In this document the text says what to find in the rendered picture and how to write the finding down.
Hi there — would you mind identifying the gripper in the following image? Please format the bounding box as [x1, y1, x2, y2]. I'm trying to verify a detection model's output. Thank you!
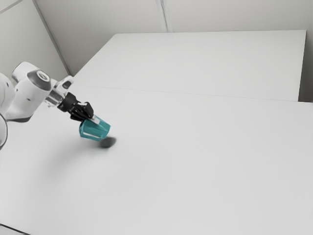
[57, 92, 101, 124]

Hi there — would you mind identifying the teal faceted mug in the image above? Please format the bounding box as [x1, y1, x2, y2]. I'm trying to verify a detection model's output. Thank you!
[79, 117, 111, 141]

